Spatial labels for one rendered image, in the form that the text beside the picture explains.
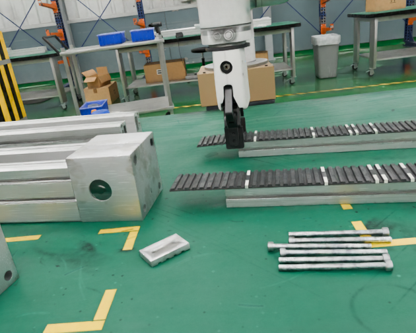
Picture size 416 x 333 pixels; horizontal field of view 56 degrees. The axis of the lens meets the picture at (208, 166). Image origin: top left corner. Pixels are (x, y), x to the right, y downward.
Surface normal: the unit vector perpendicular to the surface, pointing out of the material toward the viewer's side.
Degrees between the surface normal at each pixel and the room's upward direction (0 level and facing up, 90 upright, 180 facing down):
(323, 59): 94
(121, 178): 90
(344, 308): 0
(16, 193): 90
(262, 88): 90
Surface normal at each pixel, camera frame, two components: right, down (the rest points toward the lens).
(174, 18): -0.04, 0.37
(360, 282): -0.12, -0.92
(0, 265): 0.95, 0.00
